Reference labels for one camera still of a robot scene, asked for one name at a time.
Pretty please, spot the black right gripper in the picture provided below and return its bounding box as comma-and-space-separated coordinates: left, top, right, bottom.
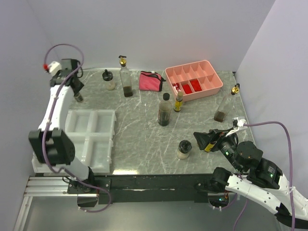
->
192, 127, 243, 171

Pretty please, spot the small yellow label bottle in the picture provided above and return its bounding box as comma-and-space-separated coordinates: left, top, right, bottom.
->
204, 141, 217, 153

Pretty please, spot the spice jar black lid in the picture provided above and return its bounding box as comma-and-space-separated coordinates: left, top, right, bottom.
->
74, 93, 83, 103

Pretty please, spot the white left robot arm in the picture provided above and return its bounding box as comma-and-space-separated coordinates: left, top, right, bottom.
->
28, 59, 96, 193

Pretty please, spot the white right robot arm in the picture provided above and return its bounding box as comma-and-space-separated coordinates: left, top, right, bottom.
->
193, 129, 308, 229

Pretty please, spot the shaker jar chrome black lid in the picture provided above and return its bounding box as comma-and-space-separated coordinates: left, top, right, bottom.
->
177, 140, 192, 160

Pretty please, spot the round shaker black spout lid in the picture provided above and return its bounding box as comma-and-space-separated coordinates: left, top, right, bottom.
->
102, 69, 116, 90

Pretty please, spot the glass oil bottle gold spout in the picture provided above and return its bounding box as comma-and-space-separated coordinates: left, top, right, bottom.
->
214, 83, 240, 122

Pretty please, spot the yellow label sauce bottle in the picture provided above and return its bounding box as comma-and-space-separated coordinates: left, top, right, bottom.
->
174, 91, 183, 112

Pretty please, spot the dark soy sauce bottle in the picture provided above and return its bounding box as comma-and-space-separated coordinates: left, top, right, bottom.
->
158, 93, 172, 127

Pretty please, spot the white plastic divided tray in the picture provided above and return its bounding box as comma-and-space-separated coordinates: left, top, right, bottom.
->
31, 109, 117, 175

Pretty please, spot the tall glass oil bottle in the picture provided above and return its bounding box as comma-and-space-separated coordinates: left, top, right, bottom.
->
118, 55, 133, 97

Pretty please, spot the red cloth middle compartment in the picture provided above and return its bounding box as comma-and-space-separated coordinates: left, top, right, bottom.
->
182, 84, 192, 94

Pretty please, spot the red cloth compartment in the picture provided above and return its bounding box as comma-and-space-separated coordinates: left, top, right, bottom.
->
190, 79, 202, 92
182, 84, 192, 94

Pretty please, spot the red cloth right compartment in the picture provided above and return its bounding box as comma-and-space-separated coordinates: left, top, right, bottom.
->
190, 79, 202, 92

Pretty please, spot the red white striped cloth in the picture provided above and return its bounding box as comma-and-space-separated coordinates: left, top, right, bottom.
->
172, 83, 182, 95

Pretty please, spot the pink plastic divided box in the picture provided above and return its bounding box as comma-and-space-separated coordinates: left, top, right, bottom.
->
165, 60, 223, 102

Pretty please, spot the pink cloth black trim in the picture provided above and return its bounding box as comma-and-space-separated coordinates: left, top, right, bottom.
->
139, 71, 166, 92

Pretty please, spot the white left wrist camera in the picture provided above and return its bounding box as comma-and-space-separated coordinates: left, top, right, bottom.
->
43, 61, 62, 76

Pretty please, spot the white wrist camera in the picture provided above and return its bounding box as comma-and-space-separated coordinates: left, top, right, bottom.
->
43, 61, 62, 76
226, 116, 248, 137

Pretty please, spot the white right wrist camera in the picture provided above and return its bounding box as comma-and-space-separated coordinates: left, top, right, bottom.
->
226, 116, 248, 137

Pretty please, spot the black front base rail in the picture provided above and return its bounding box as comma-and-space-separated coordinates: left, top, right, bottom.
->
95, 174, 226, 203

